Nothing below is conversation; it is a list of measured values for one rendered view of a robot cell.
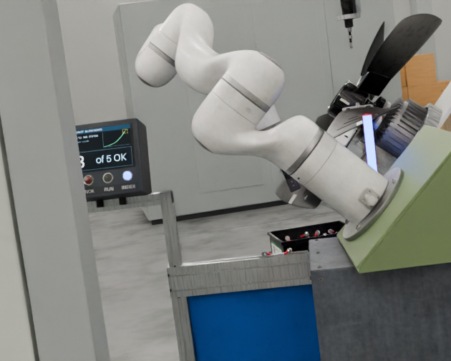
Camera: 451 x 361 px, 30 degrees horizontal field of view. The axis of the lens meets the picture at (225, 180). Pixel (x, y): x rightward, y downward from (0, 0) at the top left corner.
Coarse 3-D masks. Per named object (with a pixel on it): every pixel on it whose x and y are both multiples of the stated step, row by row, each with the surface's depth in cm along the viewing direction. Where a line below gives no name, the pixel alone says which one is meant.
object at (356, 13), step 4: (356, 0) 243; (356, 4) 243; (360, 4) 244; (356, 8) 243; (360, 8) 244; (356, 12) 244; (360, 12) 244; (336, 16) 243; (340, 16) 241; (344, 16) 241; (348, 16) 240; (352, 16) 240; (356, 16) 241; (360, 16) 243; (336, 20) 244; (340, 20) 247
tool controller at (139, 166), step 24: (120, 120) 214; (96, 144) 214; (120, 144) 213; (144, 144) 218; (96, 168) 213; (120, 168) 212; (144, 168) 215; (96, 192) 212; (120, 192) 212; (144, 192) 213
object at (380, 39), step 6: (378, 30) 270; (378, 36) 271; (372, 42) 268; (378, 42) 273; (372, 48) 269; (378, 48) 274; (372, 54) 270; (366, 60) 266; (366, 66) 266; (366, 72) 266; (372, 96) 269
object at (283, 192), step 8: (280, 184) 261; (280, 192) 259; (288, 192) 255; (296, 192) 252; (304, 192) 250; (288, 200) 253; (296, 200) 250; (312, 200) 246; (320, 200) 244; (312, 208) 244
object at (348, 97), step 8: (344, 88) 251; (352, 88) 252; (336, 96) 261; (344, 96) 251; (352, 96) 251; (360, 96) 251; (368, 96) 253; (336, 104) 251; (344, 104) 251; (352, 104) 251; (360, 104) 251; (368, 104) 253; (376, 104) 252; (384, 104) 252; (328, 112) 255; (336, 112) 253; (360, 128) 252; (360, 136) 254
